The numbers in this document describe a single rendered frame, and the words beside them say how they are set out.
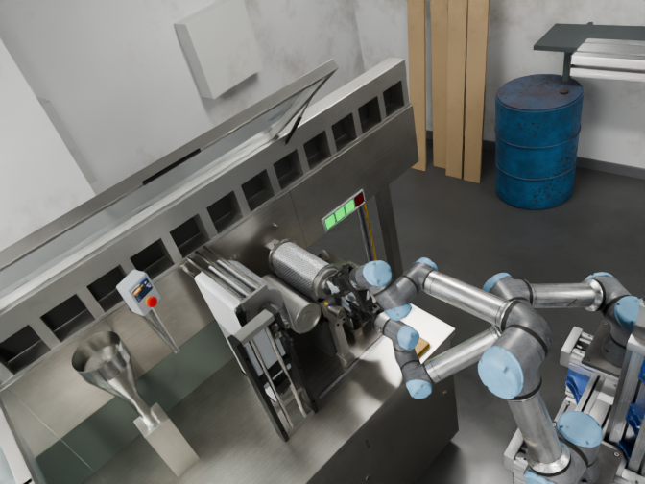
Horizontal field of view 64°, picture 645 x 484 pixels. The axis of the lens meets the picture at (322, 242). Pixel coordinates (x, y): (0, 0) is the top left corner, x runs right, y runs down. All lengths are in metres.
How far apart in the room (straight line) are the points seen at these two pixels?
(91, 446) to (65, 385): 0.30
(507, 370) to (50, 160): 2.16
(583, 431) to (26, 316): 1.63
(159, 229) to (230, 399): 0.73
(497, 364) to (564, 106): 2.55
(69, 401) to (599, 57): 1.77
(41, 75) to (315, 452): 2.40
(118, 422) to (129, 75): 2.12
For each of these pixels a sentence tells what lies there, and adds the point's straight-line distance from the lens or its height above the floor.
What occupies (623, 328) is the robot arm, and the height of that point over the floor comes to 1.00.
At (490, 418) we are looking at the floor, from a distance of 2.92.
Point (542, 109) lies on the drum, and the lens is 3.63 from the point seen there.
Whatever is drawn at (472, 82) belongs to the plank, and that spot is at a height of 0.80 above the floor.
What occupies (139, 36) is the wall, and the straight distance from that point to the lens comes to 3.51.
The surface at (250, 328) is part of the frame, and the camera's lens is 1.53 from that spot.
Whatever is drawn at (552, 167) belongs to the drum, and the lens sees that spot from 3.87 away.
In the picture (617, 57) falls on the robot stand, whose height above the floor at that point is 2.03.
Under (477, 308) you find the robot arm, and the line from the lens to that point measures 1.51.
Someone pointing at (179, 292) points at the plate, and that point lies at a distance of 1.90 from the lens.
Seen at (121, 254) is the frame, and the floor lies 1.60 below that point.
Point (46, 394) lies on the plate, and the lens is 1.90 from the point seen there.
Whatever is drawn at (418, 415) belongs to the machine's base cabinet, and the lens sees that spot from 2.28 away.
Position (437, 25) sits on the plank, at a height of 1.15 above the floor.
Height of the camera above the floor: 2.52
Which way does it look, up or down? 39 degrees down
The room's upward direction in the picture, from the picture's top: 16 degrees counter-clockwise
